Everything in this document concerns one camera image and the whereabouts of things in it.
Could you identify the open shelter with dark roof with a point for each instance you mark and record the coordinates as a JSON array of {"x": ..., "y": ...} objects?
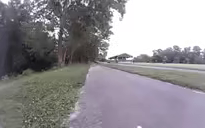
[{"x": 121, "y": 57}]

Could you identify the grey asphalt path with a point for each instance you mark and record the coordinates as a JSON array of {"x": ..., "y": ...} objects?
[{"x": 130, "y": 100}]

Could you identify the row of tall trees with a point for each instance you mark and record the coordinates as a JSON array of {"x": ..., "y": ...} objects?
[{"x": 56, "y": 33}]

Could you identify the grass verge with low plants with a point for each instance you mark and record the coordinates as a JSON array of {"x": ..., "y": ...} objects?
[{"x": 40, "y": 96}]

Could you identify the grey road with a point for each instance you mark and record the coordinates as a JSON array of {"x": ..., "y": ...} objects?
[{"x": 176, "y": 68}]

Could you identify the grass strip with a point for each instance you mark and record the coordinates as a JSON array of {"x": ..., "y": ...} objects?
[{"x": 176, "y": 76}]

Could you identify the distant line of trees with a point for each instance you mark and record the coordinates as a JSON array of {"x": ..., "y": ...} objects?
[{"x": 183, "y": 55}]

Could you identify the pale grass field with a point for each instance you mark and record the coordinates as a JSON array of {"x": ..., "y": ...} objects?
[{"x": 190, "y": 65}]

